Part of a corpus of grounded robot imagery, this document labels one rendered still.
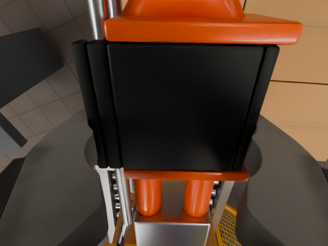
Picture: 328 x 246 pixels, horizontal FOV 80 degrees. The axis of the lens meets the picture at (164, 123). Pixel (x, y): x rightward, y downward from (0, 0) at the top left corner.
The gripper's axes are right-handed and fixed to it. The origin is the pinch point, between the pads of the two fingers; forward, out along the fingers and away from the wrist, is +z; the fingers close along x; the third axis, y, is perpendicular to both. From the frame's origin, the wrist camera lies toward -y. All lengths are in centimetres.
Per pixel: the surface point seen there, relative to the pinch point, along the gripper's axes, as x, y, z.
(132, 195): -14, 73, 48
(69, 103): -71, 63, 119
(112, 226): -31, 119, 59
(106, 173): -29, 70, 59
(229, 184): 35, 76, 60
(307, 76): 54, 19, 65
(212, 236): 20, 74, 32
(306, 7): 44, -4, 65
